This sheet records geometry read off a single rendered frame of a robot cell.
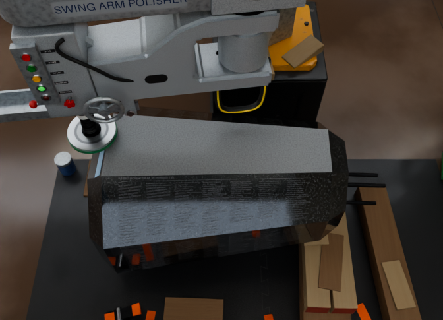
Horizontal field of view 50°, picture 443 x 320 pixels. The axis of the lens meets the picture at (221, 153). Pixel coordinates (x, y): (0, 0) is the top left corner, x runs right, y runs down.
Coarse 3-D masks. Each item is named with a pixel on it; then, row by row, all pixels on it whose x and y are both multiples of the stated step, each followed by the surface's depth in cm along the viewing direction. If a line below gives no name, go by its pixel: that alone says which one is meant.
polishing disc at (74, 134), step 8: (72, 128) 210; (80, 128) 210; (104, 128) 210; (112, 128) 210; (72, 136) 208; (80, 136) 208; (96, 136) 208; (104, 136) 208; (112, 136) 208; (72, 144) 205; (80, 144) 205; (88, 144) 205; (96, 144) 205; (104, 144) 205
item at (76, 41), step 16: (16, 32) 148; (32, 32) 148; (48, 32) 148; (64, 32) 149; (80, 32) 158; (48, 48) 153; (64, 48) 153; (80, 48) 156; (48, 64) 158; (64, 64) 159; (64, 80) 166; (80, 80) 167; (64, 96) 173; (80, 96) 174; (96, 96) 176; (48, 112) 179; (64, 112) 180; (80, 112) 181; (96, 112) 183
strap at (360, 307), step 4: (360, 304) 234; (360, 308) 233; (364, 308) 233; (148, 312) 251; (152, 312) 251; (360, 312) 232; (364, 312) 232; (148, 316) 250; (152, 316) 250; (264, 316) 250; (268, 316) 250; (272, 316) 250; (360, 316) 231; (364, 316) 231; (368, 316) 231
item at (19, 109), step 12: (0, 96) 191; (12, 96) 192; (24, 96) 193; (0, 108) 191; (12, 108) 191; (24, 108) 191; (36, 108) 191; (0, 120) 186; (12, 120) 187; (24, 120) 188
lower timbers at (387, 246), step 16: (368, 192) 278; (384, 192) 278; (368, 208) 272; (384, 208) 272; (368, 224) 267; (384, 224) 267; (368, 240) 267; (384, 240) 262; (384, 256) 257; (400, 256) 257; (384, 288) 247; (384, 304) 246; (416, 304) 243
